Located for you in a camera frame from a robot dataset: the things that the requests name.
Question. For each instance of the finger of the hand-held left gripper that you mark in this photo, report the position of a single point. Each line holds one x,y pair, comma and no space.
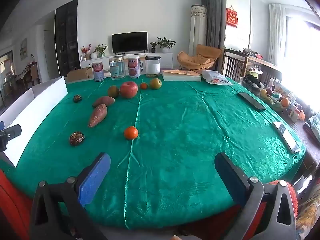
13,131
1,125

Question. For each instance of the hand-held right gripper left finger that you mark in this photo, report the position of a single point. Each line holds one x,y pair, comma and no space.
95,177

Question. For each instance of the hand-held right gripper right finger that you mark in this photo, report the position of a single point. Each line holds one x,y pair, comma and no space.
230,177

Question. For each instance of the white cardboard box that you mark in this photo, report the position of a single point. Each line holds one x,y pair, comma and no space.
32,115

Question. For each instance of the large orange tangerine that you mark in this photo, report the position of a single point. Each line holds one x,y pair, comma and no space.
131,133

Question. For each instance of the large sweet potato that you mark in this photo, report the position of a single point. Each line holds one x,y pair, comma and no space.
98,115

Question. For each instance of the small sweet potato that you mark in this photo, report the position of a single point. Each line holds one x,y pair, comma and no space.
103,101

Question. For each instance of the red apple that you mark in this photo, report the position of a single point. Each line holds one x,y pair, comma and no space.
128,89

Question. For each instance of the small orange tangerine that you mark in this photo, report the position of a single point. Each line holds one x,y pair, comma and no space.
144,86

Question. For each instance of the yellow-green pear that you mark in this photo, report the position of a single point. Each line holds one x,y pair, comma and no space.
155,83

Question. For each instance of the red cloth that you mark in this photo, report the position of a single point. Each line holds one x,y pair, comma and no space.
12,205

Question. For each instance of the green patterned tablecloth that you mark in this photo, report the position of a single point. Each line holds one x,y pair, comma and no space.
175,130

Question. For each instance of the black smartphone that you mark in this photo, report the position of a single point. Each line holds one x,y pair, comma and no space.
251,101

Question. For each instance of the brown cardboard box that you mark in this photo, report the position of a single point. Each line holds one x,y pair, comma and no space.
78,74

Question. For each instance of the basket of assorted goods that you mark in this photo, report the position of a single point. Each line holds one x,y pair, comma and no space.
265,92

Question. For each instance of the white plastic bag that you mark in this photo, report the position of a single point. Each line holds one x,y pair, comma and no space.
215,77

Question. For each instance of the red label tin can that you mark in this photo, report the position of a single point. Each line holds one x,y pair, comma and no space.
98,72
133,68

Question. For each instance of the black tall cabinet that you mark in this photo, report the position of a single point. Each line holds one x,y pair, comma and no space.
67,40

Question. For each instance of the red flower arrangement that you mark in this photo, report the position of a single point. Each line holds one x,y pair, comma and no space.
85,51

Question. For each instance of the dark wooden chair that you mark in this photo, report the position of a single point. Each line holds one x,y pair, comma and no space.
233,66

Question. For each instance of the white and orange book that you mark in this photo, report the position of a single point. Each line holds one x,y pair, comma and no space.
181,75

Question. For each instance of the clear glass jar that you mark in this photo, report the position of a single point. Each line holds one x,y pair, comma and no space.
121,67

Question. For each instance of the green plant in vase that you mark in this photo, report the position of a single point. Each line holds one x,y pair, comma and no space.
101,50

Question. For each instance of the orange lounge chair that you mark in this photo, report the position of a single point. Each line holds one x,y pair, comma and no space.
197,57

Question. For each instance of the clear jar black lid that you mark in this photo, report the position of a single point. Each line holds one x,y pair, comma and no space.
152,66

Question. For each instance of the white television cabinet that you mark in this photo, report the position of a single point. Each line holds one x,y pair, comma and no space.
165,58

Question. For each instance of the black television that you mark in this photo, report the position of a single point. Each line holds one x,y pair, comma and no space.
129,42

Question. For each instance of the small green potted plant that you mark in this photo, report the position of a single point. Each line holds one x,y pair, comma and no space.
153,46

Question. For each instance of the large green potted plant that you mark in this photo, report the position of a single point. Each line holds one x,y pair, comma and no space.
165,43

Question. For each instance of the white sheer curtain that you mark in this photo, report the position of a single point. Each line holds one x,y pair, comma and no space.
277,35

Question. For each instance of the covered standing air conditioner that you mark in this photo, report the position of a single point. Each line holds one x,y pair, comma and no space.
197,30

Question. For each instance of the grey curtain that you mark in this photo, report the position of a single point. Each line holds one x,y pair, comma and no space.
213,17

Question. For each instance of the framed wall picture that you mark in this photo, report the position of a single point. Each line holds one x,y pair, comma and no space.
23,49

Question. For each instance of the red wall hanging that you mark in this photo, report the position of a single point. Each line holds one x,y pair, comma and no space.
232,17

